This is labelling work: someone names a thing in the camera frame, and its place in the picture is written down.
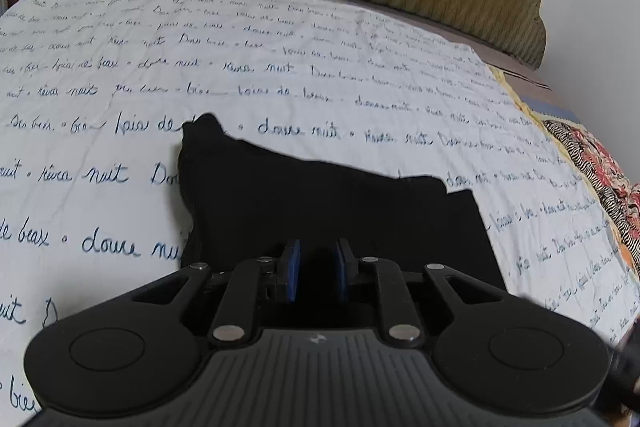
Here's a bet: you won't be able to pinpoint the black pants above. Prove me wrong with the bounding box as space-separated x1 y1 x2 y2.
177 111 509 338

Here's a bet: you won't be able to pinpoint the floral patterned blanket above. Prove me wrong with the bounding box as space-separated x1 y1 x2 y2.
522 105 639 277

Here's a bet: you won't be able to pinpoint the white bedsheet with blue script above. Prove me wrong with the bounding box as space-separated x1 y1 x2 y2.
1 0 639 426

